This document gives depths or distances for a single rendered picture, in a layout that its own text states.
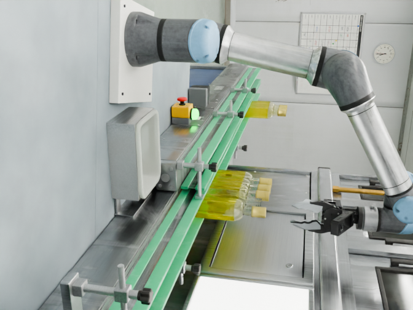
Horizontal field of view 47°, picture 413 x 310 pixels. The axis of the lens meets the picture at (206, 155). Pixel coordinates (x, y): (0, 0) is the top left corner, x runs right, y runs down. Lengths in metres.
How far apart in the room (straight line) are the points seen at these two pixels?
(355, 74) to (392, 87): 6.27
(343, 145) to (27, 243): 6.97
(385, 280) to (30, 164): 1.09
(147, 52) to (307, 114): 6.35
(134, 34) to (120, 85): 0.14
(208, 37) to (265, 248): 0.70
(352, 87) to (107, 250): 0.74
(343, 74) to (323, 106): 6.25
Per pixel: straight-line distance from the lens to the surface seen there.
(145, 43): 1.32
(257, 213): 1.51
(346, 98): 1.29
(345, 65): 1.31
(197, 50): 1.29
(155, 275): 1.16
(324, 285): 1.45
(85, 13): 1.18
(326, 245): 1.64
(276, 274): 1.46
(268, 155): 7.81
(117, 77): 1.29
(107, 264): 1.18
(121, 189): 1.34
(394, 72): 7.52
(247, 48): 1.42
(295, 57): 1.41
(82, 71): 1.16
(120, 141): 1.29
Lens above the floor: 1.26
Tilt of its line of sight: 11 degrees down
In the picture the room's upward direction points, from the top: 94 degrees clockwise
